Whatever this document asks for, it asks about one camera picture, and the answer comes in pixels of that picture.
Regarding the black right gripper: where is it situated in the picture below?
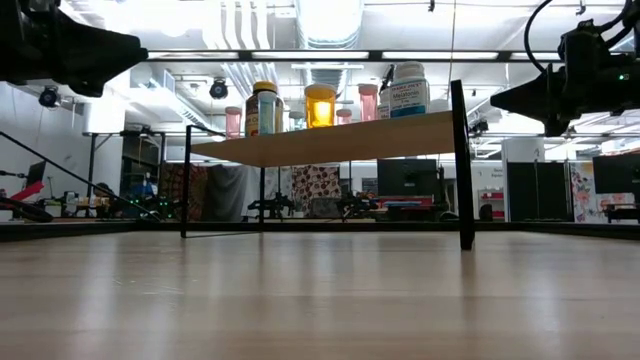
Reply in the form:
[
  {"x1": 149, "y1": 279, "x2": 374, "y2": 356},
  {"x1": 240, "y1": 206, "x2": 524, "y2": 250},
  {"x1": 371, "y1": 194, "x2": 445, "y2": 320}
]
[{"x1": 489, "y1": 19, "x2": 640, "y2": 137}]

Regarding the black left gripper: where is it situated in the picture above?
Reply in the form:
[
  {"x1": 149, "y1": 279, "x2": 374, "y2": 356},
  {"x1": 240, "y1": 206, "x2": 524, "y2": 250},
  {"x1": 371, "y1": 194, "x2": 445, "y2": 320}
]
[{"x1": 0, "y1": 0, "x2": 149, "y2": 97}]

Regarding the white melatonin bottle blue label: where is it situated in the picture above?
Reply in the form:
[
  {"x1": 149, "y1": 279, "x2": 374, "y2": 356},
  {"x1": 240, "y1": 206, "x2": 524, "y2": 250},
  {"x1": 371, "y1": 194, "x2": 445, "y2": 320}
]
[
  {"x1": 376, "y1": 87, "x2": 392, "y2": 120},
  {"x1": 388, "y1": 61, "x2": 431, "y2": 119}
]

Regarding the brown bottle with yellow cap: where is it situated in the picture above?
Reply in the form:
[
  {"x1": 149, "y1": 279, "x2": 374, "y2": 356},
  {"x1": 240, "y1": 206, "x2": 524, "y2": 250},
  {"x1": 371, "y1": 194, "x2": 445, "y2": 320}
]
[{"x1": 244, "y1": 80, "x2": 285, "y2": 138}]

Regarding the blue vial with white cap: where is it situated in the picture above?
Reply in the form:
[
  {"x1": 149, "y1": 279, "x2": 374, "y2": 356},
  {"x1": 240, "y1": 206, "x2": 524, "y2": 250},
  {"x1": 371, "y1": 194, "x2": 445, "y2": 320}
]
[{"x1": 256, "y1": 90, "x2": 279, "y2": 136}]

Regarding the orange translucent pill vial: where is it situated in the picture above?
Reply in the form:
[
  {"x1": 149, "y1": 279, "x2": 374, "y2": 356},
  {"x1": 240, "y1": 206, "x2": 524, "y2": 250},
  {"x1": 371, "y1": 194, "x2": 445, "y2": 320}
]
[{"x1": 303, "y1": 82, "x2": 338, "y2": 130}]

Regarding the white shelf with red boxes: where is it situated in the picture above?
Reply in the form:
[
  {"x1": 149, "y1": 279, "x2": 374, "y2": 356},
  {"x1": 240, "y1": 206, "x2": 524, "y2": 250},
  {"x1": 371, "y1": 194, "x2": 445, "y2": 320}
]
[{"x1": 477, "y1": 187, "x2": 506, "y2": 221}]

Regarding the wooden shelf with black legs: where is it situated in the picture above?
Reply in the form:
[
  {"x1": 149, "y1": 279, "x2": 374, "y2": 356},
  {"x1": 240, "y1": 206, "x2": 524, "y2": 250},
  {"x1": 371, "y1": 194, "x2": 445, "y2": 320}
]
[{"x1": 179, "y1": 78, "x2": 476, "y2": 251}]

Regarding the black partition panel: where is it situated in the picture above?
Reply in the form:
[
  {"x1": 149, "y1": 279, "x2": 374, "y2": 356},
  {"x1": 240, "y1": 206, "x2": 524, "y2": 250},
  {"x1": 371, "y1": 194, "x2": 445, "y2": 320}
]
[{"x1": 505, "y1": 160, "x2": 575, "y2": 222}]

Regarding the black storage rack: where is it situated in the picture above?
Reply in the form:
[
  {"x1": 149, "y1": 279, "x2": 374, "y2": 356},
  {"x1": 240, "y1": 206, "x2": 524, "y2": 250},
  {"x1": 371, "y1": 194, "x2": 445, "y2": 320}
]
[{"x1": 119, "y1": 130, "x2": 166, "y2": 221}]

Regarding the colourful floral poster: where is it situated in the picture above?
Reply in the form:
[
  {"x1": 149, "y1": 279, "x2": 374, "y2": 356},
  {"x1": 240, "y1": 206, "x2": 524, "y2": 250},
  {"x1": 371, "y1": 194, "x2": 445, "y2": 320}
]
[{"x1": 569, "y1": 160, "x2": 636, "y2": 224}]

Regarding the black monitor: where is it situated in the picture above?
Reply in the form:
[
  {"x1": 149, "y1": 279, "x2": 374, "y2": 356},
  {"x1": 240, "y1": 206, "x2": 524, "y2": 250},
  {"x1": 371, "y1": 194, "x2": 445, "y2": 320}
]
[
  {"x1": 376, "y1": 158, "x2": 440, "y2": 199},
  {"x1": 592, "y1": 152, "x2": 640, "y2": 197}
]

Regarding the person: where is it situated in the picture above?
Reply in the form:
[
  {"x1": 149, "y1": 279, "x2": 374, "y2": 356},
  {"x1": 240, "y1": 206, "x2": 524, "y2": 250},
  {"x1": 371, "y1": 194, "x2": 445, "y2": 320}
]
[{"x1": 93, "y1": 181, "x2": 119, "y2": 217}]

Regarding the black laptop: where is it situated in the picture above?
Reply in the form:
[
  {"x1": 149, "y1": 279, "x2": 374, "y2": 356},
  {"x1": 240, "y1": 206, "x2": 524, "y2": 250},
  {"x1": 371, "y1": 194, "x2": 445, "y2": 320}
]
[{"x1": 24, "y1": 160, "x2": 47, "y2": 189}]

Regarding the dark red patterned cloth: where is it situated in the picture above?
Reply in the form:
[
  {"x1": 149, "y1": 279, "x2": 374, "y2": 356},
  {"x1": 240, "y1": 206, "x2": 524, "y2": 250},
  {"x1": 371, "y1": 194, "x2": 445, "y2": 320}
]
[{"x1": 159, "y1": 163, "x2": 209, "y2": 222}]

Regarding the red and white flag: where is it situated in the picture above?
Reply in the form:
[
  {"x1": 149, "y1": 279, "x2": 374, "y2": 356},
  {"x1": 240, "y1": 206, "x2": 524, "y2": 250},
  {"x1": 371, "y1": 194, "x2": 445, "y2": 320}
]
[{"x1": 12, "y1": 178, "x2": 51, "y2": 202}]

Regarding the black overhead beam with lights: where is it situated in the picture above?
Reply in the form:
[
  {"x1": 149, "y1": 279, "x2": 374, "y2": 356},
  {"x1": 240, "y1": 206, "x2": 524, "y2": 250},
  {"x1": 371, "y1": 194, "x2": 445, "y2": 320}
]
[{"x1": 144, "y1": 48, "x2": 564, "y2": 64}]

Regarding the red and blue bench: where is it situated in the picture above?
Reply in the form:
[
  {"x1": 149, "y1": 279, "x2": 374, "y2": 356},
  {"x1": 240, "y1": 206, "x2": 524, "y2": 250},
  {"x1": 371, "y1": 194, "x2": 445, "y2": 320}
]
[{"x1": 377, "y1": 195, "x2": 436, "y2": 221}]

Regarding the grey cloth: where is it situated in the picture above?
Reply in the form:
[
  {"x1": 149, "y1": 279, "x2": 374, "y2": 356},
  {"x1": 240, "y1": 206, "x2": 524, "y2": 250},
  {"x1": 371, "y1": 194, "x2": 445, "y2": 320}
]
[{"x1": 203, "y1": 164, "x2": 261, "y2": 222}]

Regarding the white cloth with brown flowers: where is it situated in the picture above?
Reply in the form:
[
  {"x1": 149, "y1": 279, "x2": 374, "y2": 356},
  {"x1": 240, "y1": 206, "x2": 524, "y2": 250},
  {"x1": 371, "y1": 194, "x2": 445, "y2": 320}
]
[{"x1": 291, "y1": 164, "x2": 343, "y2": 219}]

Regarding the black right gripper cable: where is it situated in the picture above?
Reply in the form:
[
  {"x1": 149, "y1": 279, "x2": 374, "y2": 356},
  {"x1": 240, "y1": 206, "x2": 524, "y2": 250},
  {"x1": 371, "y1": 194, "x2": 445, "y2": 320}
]
[{"x1": 522, "y1": 0, "x2": 556, "y2": 74}]

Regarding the black round ceiling camera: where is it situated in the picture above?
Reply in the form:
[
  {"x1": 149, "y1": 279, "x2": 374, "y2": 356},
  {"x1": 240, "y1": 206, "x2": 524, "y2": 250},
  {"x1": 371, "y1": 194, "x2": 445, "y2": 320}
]
[
  {"x1": 38, "y1": 85, "x2": 61, "y2": 109},
  {"x1": 208, "y1": 79, "x2": 230, "y2": 101}
]

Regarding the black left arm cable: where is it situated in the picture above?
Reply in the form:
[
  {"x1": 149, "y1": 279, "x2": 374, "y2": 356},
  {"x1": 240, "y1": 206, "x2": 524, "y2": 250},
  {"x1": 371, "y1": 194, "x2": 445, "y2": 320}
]
[{"x1": 0, "y1": 129, "x2": 162, "y2": 222}]

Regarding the black aluminium table frame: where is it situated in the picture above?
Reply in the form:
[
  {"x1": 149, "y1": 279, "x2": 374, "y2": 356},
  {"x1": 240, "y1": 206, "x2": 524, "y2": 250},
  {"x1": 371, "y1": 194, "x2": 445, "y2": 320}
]
[{"x1": 0, "y1": 219, "x2": 640, "y2": 244}]

